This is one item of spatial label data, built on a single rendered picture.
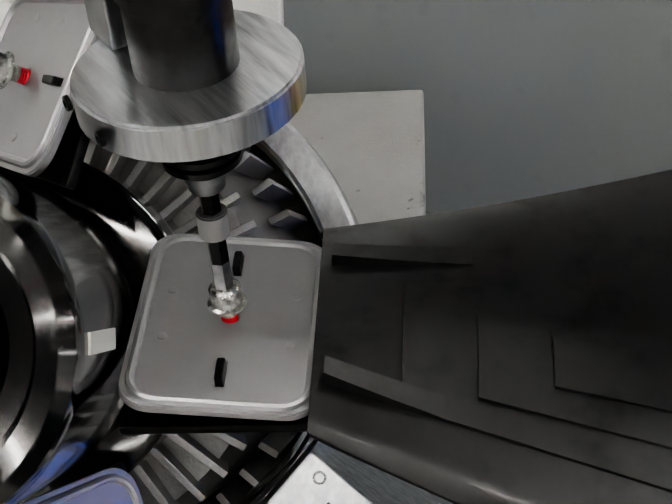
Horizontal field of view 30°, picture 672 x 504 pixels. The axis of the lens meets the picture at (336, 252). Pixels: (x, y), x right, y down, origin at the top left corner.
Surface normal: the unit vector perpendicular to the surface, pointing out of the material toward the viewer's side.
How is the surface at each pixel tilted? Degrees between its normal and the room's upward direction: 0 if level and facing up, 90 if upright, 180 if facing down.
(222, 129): 90
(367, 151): 0
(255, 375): 7
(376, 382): 15
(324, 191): 50
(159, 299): 7
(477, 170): 90
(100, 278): 74
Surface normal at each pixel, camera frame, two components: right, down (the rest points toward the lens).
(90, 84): -0.07, -0.77
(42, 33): -0.75, -0.33
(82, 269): 0.92, -0.38
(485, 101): -0.04, 0.63
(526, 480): 0.10, -0.60
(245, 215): 0.79, -0.46
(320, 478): -0.08, -0.01
